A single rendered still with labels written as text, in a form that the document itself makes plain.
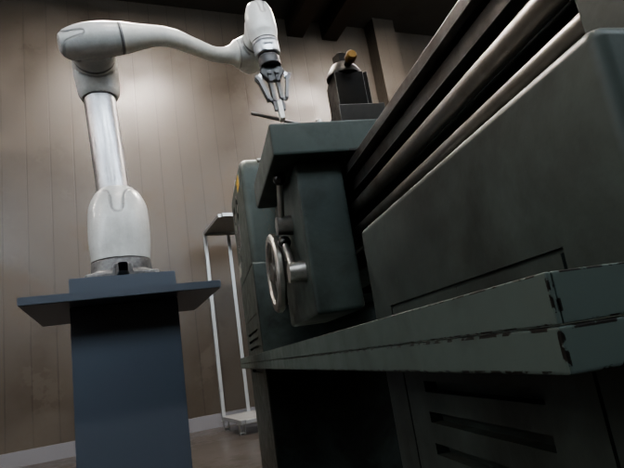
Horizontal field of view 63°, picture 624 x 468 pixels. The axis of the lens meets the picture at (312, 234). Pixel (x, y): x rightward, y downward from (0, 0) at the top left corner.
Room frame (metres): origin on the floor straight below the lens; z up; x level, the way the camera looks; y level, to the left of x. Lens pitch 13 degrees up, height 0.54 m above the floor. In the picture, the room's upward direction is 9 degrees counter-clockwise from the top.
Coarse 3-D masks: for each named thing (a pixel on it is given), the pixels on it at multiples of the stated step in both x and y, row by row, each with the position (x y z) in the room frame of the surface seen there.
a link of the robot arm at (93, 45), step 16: (64, 32) 1.31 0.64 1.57; (80, 32) 1.32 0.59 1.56; (96, 32) 1.33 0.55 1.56; (112, 32) 1.34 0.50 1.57; (64, 48) 1.33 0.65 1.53; (80, 48) 1.33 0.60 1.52; (96, 48) 1.35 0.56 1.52; (112, 48) 1.37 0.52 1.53; (80, 64) 1.40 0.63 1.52; (96, 64) 1.40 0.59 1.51; (112, 64) 1.46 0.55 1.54
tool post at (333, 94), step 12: (336, 72) 0.99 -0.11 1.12; (348, 72) 1.00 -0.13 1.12; (360, 72) 1.00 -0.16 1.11; (336, 84) 0.99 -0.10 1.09; (348, 84) 1.00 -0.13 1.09; (360, 84) 1.00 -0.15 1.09; (336, 96) 1.00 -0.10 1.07; (348, 96) 0.99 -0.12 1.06; (360, 96) 1.00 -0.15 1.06; (336, 108) 1.01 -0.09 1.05
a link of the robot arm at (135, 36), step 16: (128, 32) 1.36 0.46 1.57; (144, 32) 1.39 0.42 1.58; (160, 32) 1.41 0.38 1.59; (176, 32) 1.45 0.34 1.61; (128, 48) 1.39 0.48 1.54; (144, 48) 1.43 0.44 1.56; (176, 48) 1.49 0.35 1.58; (192, 48) 1.52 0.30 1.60; (208, 48) 1.57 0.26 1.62; (224, 48) 1.63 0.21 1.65; (240, 48) 1.63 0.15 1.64; (240, 64) 1.67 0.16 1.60; (256, 64) 1.69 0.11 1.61
